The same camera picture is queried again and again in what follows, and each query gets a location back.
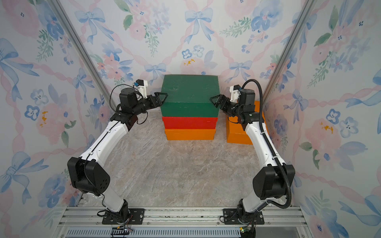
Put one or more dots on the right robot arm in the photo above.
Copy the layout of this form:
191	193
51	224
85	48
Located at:
272	184

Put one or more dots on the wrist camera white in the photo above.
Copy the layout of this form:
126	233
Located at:
235	93
141	86

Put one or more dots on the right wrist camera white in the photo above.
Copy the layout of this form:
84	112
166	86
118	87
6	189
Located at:
235	93

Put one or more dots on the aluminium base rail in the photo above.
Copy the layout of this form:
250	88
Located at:
184	222

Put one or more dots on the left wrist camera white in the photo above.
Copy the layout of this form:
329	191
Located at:
141	86

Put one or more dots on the orange shoebox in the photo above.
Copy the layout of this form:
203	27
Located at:
245	134
190	134

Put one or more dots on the green shoebox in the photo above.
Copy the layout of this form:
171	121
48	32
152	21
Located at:
189	96

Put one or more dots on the right corner aluminium post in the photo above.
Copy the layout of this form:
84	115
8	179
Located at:
295	33

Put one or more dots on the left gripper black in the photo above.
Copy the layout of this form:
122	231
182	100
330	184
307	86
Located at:
150	101

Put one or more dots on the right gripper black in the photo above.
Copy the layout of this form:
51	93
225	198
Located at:
226	104

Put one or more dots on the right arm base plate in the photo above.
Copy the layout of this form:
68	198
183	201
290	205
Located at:
234	217

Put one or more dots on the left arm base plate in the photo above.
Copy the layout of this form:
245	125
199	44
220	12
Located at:
131	216

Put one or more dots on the corner aluminium post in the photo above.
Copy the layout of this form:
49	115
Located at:
62	16
295	33

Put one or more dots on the left corner aluminium post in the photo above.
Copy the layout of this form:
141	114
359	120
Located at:
62	16

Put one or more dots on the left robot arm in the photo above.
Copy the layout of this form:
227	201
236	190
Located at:
87	172

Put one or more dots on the red shoebox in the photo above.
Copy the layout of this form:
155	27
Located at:
186	123

